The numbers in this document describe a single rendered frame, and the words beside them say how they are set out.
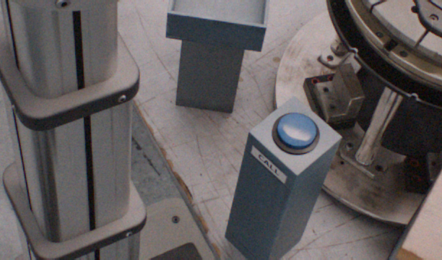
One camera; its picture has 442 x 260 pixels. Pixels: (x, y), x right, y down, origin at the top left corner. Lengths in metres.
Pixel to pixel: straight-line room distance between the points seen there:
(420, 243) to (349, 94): 0.36
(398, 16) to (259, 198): 0.25
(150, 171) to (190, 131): 0.87
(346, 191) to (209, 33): 0.32
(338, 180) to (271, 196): 0.23
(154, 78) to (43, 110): 0.52
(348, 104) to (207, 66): 0.19
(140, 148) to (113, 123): 1.29
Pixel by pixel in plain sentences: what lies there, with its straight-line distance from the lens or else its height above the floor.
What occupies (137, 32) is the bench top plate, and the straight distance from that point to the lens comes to 1.31.
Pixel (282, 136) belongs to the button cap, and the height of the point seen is 1.04.
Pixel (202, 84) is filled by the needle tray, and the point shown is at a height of 0.84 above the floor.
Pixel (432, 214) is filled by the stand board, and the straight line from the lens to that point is 0.89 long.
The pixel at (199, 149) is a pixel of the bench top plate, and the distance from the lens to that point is 1.21.
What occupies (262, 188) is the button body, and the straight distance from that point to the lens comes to 0.98.
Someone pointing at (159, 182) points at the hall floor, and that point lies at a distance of 2.07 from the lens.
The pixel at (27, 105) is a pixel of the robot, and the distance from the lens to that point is 0.77.
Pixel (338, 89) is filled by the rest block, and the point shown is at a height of 0.85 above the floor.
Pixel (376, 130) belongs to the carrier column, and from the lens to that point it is 1.13.
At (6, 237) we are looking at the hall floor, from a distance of 2.02.
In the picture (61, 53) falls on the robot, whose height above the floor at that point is 1.23.
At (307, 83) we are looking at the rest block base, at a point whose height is 0.82.
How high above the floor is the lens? 1.81
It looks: 58 degrees down
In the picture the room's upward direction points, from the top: 11 degrees clockwise
